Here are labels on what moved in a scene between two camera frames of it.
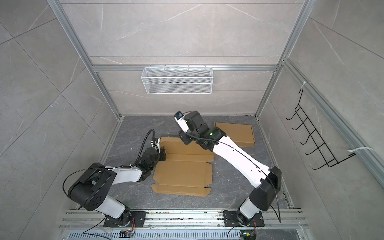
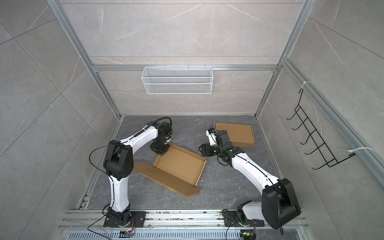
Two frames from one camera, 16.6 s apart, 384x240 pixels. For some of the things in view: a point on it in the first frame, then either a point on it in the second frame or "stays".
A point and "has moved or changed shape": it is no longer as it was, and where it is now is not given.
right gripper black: [183, 135] → [206, 150]
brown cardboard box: [243, 135] stays
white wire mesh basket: [177, 80] stays
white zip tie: [352, 150] stays
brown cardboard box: [186, 171] has moved or changed shape
